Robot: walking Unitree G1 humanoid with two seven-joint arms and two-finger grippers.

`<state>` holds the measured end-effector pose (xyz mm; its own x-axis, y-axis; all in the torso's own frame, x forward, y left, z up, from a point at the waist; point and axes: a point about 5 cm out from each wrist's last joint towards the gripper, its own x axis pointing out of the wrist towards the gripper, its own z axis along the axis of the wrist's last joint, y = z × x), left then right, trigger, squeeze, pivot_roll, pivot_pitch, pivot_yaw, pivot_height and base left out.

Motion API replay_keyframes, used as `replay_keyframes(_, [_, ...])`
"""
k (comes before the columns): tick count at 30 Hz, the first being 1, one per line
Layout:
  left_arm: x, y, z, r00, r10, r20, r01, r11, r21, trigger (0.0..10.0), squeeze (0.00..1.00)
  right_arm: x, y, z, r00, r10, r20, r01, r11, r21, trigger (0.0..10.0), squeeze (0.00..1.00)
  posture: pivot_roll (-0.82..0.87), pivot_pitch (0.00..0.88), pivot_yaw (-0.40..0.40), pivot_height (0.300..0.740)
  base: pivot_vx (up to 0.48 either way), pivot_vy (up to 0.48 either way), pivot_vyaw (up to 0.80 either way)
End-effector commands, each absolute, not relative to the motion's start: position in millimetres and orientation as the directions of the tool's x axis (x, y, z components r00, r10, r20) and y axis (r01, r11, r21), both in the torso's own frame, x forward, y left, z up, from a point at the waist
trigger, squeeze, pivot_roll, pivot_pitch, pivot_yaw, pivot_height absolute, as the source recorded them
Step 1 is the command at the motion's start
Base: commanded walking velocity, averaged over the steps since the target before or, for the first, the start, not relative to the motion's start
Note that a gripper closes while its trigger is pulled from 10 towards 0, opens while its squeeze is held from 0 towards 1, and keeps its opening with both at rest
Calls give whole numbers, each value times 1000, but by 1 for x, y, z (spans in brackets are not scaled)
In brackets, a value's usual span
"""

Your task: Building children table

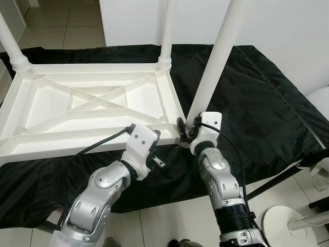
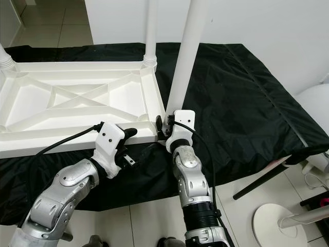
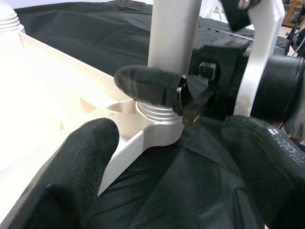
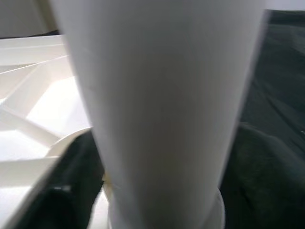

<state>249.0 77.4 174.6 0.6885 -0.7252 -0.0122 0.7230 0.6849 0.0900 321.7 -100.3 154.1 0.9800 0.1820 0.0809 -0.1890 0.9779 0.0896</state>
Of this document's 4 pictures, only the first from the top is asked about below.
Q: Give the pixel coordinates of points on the white plastic table top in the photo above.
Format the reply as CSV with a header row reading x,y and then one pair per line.
x,y
51,108

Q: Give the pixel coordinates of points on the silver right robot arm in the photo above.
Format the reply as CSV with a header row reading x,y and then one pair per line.
x,y
216,175

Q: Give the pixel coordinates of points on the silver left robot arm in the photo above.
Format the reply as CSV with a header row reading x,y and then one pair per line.
x,y
95,200

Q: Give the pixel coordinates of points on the black cloth table cover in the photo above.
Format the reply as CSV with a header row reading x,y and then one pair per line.
x,y
267,103

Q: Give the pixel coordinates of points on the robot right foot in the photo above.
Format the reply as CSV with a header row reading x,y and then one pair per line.
x,y
180,243

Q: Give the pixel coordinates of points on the black metal table leg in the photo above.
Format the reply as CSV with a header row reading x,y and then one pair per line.
x,y
267,184

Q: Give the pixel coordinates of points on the white round stand base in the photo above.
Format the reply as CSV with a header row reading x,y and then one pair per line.
x,y
280,224

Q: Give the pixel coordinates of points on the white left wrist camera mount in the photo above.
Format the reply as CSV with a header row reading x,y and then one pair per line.
x,y
141,139

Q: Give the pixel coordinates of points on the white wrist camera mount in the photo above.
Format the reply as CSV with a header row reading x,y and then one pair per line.
x,y
211,121
141,139

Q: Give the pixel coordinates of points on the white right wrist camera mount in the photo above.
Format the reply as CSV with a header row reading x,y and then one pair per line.
x,y
211,121

